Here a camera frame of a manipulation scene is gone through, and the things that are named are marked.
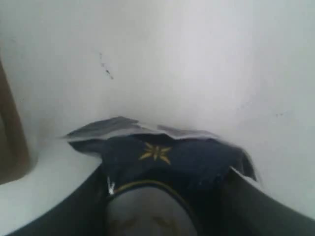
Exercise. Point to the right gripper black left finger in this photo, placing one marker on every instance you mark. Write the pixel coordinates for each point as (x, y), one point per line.
(80, 214)

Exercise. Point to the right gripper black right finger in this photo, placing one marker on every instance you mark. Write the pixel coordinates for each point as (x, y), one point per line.
(237, 206)

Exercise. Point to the spaghetti packet dark blue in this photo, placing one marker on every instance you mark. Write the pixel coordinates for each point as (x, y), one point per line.
(189, 165)

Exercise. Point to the brown pouch orange label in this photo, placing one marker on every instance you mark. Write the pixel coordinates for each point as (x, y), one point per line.
(15, 160)

